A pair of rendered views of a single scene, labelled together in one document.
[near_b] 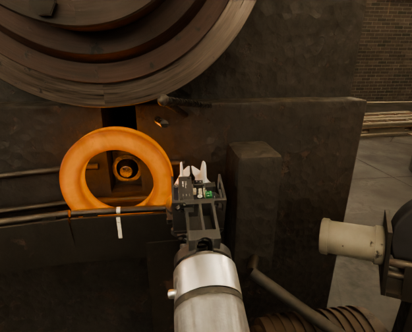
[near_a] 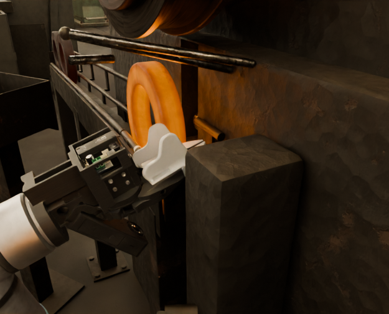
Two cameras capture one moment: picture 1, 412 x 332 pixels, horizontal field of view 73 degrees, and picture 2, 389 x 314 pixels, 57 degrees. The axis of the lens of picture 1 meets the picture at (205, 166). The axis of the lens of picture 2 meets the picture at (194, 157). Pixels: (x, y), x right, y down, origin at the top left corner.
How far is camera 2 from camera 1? 0.49 m
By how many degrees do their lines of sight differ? 64
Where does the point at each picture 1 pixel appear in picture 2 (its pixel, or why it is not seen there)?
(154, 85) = (140, 19)
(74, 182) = (130, 106)
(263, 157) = (203, 166)
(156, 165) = (157, 118)
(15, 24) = not seen: outside the picture
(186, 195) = (84, 148)
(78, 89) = (116, 15)
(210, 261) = (10, 204)
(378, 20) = not seen: outside the picture
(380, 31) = not seen: outside the picture
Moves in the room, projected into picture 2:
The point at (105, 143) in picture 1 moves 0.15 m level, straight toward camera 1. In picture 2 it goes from (137, 76) to (33, 95)
